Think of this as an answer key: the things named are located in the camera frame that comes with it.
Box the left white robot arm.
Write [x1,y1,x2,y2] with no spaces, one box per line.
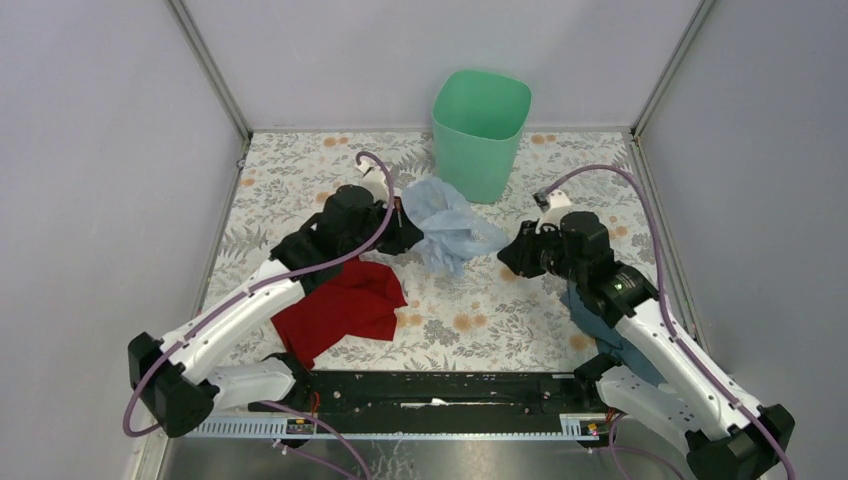
[123,185,424,438]

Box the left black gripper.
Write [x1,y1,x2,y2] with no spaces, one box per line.
[342,195,425,260]

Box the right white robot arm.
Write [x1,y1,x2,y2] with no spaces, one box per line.
[497,211,795,479]

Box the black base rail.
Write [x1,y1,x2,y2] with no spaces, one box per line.
[280,370,609,436]

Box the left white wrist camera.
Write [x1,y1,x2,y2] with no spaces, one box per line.
[356,159,389,203]

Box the blue-grey cloth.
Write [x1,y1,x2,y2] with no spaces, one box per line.
[560,282,665,386]

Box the green plastic trash bin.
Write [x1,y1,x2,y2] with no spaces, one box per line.
[431,69,532,204]

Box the red cloth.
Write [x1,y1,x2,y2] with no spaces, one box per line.
[271,258,407,370]

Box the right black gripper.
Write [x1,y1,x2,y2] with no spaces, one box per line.
[495,218,585,285]

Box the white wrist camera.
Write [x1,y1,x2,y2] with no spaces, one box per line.
[533,189,572,233]
[356,159,389,203]

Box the light blue plastic trash bag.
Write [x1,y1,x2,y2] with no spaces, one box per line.
[401,177,509,277]

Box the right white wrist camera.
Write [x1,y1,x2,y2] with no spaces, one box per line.
[533,189,572,233]

